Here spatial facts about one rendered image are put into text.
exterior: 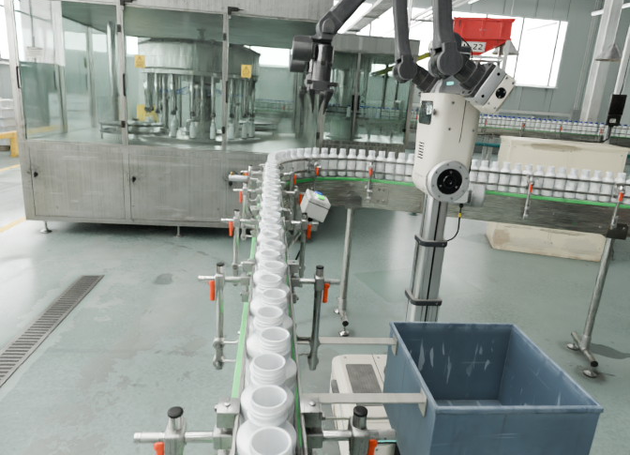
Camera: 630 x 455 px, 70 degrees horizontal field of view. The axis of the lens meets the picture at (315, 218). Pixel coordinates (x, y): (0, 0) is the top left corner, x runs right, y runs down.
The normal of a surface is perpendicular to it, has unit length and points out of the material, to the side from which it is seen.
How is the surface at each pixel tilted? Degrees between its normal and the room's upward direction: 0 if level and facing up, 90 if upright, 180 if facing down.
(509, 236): 90
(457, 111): 90
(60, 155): 90
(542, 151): 90
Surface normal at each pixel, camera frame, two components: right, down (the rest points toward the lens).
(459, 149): 0.08, 0.43
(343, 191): 0.20, 0.26
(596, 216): -0.22, 0.24
